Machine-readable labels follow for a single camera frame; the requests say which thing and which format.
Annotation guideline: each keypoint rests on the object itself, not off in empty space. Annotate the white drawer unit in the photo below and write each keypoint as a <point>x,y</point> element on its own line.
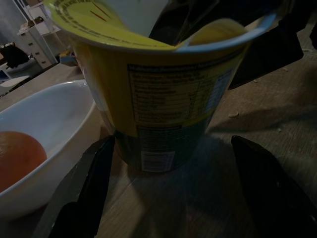
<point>34,47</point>

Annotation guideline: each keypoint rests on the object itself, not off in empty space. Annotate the orange round fruit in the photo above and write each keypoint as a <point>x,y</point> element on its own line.
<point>17,158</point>

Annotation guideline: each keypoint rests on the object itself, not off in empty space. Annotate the large white ceramic bowl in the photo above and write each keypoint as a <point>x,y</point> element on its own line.
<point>49,111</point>

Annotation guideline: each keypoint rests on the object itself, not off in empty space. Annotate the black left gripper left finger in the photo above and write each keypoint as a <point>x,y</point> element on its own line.
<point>84,198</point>

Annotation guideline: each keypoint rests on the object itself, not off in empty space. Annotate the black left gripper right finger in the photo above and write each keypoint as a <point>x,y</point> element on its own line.
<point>270,198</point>

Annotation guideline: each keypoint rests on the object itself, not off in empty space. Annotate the yellow Maggi noodle cup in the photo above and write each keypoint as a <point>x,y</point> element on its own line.
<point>158,86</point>

